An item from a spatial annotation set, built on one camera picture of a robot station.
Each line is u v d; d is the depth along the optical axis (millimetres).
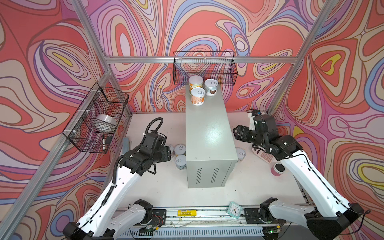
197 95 731
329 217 387
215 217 751
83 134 702
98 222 376
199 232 703
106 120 734
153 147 537
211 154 585
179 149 563
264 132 506
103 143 719
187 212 734
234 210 744
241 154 905
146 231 718
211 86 772
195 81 756
